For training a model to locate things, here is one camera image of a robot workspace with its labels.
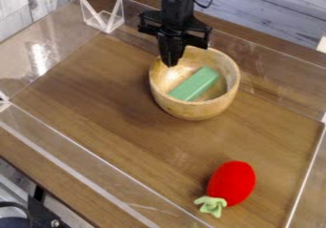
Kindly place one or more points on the black table clamp bracket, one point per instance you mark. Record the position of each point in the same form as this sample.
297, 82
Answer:
43, 217

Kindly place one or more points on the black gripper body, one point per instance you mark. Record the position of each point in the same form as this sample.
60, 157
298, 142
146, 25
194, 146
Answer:
174, 34

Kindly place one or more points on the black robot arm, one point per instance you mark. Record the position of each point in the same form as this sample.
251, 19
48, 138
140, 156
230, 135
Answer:
179, 9

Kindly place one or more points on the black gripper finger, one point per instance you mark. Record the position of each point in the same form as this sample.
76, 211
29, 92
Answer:
176, 50
163, 42

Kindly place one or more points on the clear acrylic tray walls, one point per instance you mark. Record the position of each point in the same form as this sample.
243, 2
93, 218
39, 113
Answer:
81, 130

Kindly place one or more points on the green rectangular block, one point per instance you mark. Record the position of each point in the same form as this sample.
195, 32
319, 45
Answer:
195, 84

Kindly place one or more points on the red plush strawberry toy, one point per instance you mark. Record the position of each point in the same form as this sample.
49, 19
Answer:
228, 187

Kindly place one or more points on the brown wooden bowl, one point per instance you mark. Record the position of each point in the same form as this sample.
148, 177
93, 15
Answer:
215, 99

